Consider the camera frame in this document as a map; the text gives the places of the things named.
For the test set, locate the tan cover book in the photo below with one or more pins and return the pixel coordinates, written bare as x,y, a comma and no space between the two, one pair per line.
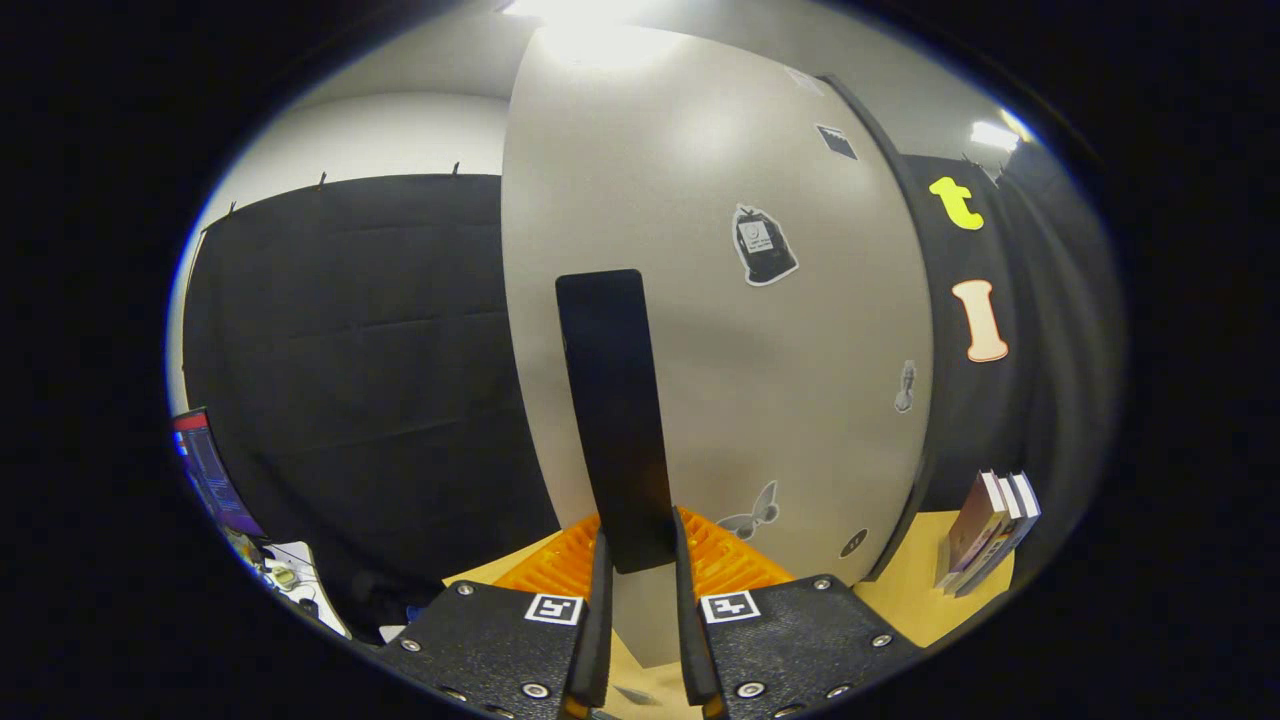
1012,505

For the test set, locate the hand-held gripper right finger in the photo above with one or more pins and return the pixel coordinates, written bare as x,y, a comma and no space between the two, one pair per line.
690,640

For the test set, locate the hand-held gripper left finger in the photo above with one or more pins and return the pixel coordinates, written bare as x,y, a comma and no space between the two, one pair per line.
595,640

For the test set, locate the white flat object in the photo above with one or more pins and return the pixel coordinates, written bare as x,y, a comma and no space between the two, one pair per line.
295,580

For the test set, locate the black backdrop cloth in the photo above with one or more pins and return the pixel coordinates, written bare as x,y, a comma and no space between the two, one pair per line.
350,350

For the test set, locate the beige cabinet door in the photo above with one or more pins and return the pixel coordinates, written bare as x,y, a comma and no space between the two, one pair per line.
720,400

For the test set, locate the dark grey cabinet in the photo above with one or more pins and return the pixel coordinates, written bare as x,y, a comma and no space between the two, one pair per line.
860,110

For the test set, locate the dark blue cover book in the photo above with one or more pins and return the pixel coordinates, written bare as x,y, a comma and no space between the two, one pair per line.
1030,510

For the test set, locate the computer monitor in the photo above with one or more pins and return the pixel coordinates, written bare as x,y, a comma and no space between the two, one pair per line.
210,475

